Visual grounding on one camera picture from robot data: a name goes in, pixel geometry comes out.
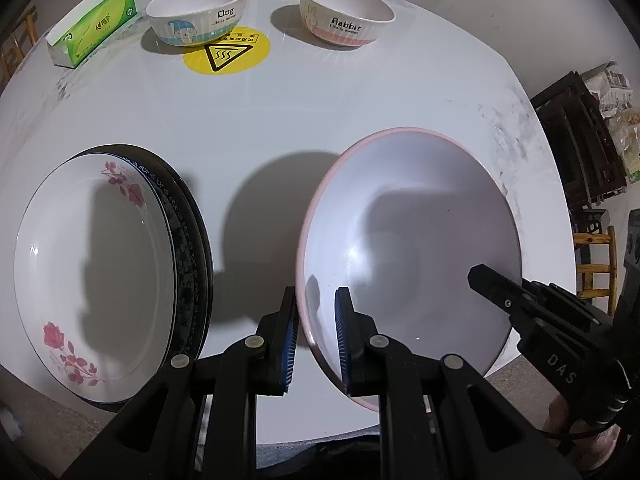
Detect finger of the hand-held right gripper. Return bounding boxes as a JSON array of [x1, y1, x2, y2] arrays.
[[522, 279, 608, 323], [467, 263, 531, 328]]

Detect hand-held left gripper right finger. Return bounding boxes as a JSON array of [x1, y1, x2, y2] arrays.
[[334, 287, 583, 480]]

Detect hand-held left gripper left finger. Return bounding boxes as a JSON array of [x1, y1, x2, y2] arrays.
[[62, 286, 301, 480]]

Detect pink bowl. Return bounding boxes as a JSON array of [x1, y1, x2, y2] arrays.
[[295, 128, 523, 413]]

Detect large blue floral plate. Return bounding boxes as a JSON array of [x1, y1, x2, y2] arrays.
[[75, 144, 214, 361]]

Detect white plate with pink flowers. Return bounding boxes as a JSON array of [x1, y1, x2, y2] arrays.
[[13, 152, 176, 406]]

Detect cream bowl with rabbit print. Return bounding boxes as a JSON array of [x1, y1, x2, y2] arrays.
[[300, 0, 396, 48]]

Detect white bowl with dog print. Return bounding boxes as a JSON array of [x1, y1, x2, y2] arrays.
[[146, 0, 251, 47]]

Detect person's right hand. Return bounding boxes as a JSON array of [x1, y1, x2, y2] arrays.
[[547, 394, 618, 470]]

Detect bamboo stool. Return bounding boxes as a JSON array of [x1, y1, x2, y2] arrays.
[[572, 210, 618, 316]]

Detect dark wooden furniture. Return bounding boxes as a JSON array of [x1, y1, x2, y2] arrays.
[[530, 71, 628, 208]]

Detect pile of plastic bags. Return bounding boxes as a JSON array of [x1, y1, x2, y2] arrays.
[[590, 60, 640, 183]]

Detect pale blue white object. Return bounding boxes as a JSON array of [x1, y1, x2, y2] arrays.
[[0, 405, 21, 441]]

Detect round yellow warning sticker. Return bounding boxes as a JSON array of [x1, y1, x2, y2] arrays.
[[183, 26, 271, 76]]

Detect green tissue box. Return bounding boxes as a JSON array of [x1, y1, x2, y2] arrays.
[[46, 0, 138, 69]]

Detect bamboo chair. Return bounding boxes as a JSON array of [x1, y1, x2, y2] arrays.
[[0, 5, 38, 81]]

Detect black cable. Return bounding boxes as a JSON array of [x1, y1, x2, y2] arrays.
[[539, 417, 623, 443]]

